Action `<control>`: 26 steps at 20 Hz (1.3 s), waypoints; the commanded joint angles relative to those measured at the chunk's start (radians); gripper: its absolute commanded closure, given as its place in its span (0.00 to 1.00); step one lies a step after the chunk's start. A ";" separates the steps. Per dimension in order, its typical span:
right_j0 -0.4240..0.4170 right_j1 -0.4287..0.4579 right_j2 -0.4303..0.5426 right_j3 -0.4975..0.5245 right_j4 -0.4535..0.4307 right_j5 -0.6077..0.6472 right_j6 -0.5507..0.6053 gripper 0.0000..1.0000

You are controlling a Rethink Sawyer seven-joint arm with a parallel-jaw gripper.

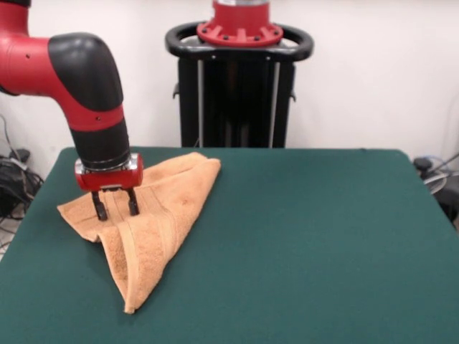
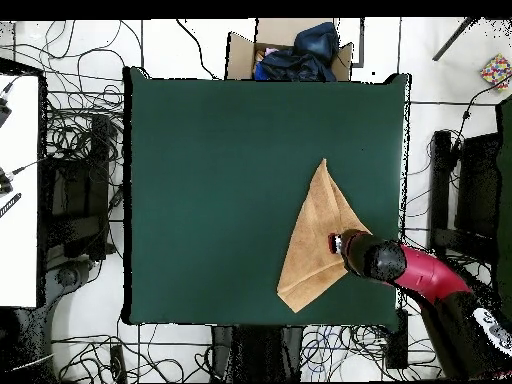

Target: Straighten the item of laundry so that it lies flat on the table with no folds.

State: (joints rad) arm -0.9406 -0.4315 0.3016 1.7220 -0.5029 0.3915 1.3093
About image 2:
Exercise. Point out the tan terry towel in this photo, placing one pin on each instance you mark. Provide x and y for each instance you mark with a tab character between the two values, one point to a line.
316	248

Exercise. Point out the black chair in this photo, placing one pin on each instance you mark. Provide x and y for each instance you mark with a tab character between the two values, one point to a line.
76	192
464	192

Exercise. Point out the black device on desk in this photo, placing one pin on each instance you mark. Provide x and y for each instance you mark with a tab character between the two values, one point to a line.
4	184
3	112

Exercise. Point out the colourful patterned box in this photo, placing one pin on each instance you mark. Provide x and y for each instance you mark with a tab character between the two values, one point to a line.
496	71

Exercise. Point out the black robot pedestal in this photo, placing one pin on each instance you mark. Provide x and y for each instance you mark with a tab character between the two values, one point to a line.
256	352

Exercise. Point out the dark blue clothing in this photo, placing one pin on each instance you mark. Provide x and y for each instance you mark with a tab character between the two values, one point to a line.
304	60

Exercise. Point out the white desk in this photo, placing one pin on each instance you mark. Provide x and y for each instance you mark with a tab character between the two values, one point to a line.
20	200

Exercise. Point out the green covered side table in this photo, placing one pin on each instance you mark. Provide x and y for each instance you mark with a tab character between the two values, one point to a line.
504	180

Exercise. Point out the black rod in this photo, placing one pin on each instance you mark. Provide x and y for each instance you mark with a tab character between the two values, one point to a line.
452	40

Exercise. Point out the brown cardboard box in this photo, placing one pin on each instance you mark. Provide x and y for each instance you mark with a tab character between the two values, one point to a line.
240	56

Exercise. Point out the black power strip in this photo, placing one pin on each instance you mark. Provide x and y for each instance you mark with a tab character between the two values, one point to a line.
117	362
397	340

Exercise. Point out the dark green table cloth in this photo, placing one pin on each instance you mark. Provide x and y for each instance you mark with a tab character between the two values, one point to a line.
220	200

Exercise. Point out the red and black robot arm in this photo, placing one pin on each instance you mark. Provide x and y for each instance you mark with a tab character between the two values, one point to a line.
420	276

